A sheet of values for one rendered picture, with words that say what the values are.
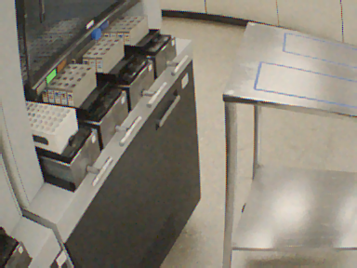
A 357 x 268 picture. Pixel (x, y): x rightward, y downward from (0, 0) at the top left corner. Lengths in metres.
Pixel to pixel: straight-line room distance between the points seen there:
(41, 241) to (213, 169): 1.39
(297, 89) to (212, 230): 0.92
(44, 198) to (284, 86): 0.64
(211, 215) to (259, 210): 0.43
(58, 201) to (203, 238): 0.98
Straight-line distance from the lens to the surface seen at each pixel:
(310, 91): 1.31
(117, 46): 1.43
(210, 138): 2.52
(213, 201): 2.21
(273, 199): 1.79
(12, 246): 0.99
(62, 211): 1.15
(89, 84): 1.32
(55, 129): 1.16
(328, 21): 3.31
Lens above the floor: 1.51
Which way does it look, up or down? 36 degrees down
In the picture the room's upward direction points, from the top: 5 degrees counter-clockwise
